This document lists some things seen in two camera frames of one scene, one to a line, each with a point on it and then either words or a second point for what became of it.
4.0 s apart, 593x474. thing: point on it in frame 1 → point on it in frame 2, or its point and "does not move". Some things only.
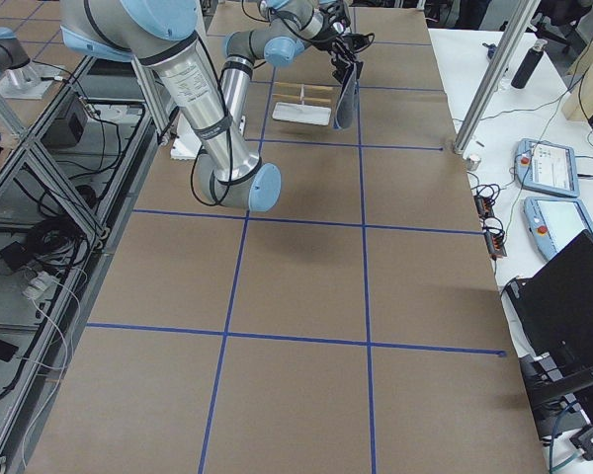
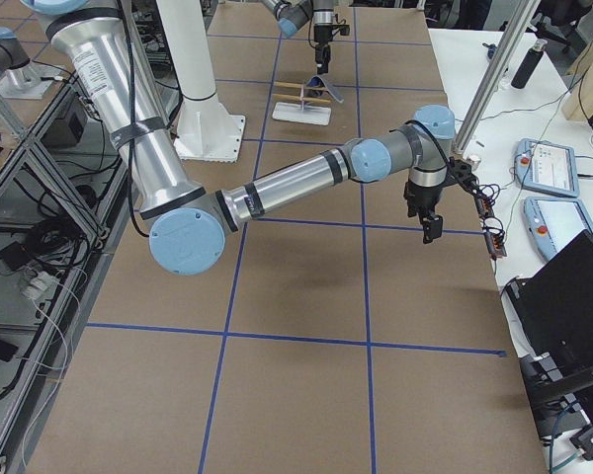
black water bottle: x=527 y=69 does not move
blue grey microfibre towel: x=348 y=104 → x=317 y=81
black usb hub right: x=495 y=244 does not move
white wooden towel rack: x=300 y=109 does not move
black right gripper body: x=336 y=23 → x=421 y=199
